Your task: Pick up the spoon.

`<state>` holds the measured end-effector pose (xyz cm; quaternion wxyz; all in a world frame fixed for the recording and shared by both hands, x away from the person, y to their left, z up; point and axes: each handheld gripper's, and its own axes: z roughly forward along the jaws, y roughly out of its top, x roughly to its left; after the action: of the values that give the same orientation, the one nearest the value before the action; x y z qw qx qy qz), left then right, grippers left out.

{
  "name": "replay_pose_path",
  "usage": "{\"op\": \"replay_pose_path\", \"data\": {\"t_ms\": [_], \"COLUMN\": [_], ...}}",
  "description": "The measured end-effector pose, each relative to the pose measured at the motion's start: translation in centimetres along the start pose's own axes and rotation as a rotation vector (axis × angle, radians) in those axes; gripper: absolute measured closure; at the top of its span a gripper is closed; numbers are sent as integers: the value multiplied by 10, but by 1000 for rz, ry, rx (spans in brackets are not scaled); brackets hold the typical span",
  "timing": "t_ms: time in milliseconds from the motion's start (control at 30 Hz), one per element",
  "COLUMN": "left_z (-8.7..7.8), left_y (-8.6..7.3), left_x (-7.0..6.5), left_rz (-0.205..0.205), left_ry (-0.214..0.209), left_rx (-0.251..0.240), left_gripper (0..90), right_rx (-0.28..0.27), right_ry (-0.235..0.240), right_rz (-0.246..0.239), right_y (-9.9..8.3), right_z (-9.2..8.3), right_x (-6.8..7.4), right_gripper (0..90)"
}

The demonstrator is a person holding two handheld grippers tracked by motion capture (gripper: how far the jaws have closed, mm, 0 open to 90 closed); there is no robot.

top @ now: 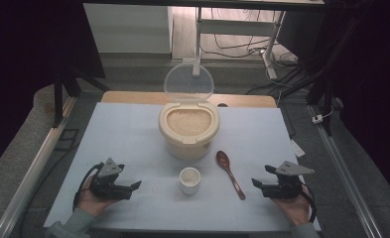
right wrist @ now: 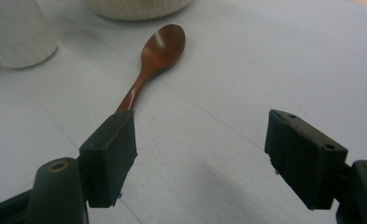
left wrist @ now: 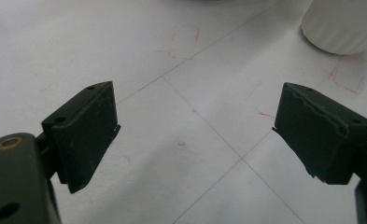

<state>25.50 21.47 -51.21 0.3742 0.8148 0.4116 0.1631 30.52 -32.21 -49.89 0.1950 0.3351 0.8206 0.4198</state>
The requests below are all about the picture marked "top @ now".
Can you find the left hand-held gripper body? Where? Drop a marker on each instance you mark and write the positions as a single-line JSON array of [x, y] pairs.
[[107, 170]]

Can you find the metal floor rail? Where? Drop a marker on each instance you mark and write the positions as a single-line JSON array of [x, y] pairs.
[[33, 172], [341, 172]]

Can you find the white cup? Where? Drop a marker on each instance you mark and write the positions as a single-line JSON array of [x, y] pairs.
[[189, 186]]

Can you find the wooden table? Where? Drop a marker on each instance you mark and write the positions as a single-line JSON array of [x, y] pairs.
[[133, 96]]

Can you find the cream plastic rice container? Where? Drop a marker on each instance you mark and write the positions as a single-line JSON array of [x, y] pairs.
[[189, 147]]

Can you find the small white connector box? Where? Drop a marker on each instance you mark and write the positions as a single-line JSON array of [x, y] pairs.
[[317, 118]]

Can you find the person's left hand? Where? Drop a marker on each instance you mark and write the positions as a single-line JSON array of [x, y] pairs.
[[91, 203]]

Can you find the person's right hand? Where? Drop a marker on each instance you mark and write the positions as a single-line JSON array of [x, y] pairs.
[[296, 210]]

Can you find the rice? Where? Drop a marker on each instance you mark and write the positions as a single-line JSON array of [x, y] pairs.
[[189, 122]]

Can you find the white cabinet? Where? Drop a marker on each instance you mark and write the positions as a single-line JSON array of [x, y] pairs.
[[129, 28]]

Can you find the brown wooden spoon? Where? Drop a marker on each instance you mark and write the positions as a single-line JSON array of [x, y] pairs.
[[223, 160]]

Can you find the pale blue table mat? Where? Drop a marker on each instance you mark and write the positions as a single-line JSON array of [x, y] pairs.
[[123, 132]]

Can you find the white paper tag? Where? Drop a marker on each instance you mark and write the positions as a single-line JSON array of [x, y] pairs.
[[297, 148]]

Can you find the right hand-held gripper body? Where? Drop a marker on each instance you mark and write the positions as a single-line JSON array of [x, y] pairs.
[[288, 185]]

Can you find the white desk frame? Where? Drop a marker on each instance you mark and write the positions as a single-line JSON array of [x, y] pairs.
[[235, 27]]

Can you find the black metal stand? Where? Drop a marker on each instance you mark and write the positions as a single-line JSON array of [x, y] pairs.
[[324, 92], [58, 95]]

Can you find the clear plastic container lid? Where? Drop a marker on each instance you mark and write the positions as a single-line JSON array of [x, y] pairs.
[[188, 81]]

